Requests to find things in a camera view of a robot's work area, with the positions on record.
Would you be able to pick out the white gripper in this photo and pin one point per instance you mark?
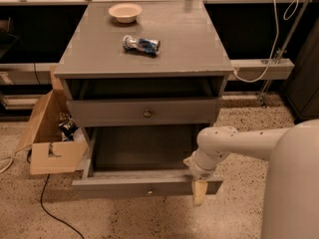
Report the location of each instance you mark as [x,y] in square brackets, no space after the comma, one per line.
[199,171]

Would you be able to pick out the grey drawer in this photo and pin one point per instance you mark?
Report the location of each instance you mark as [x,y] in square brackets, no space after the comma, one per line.
[144,111]
[138,161]

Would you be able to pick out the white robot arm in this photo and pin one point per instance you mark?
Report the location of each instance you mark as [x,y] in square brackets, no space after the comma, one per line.
[291,198]

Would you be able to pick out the grey top drawer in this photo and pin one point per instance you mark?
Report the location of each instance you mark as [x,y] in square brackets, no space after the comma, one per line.
[144,111]

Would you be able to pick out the grey drawer cabinet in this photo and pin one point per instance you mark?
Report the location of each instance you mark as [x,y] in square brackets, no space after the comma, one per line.
[191,64]

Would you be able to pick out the open cardboard box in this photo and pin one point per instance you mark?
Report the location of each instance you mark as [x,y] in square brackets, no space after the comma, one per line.
[43,137]

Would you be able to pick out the crushed blue soda can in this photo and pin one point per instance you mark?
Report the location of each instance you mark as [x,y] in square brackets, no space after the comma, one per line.
[146,46]

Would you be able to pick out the black snack bag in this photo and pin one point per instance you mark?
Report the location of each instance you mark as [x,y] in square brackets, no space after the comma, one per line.
[67,126]

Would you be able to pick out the white bowl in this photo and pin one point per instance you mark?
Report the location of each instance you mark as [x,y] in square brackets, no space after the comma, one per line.
[126,12]

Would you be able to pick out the metal diagonal pole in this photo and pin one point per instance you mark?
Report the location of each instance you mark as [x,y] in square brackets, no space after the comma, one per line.
[267,83]

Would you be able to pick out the grey wall rail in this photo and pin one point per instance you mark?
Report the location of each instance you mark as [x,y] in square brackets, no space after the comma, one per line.
[34,74]

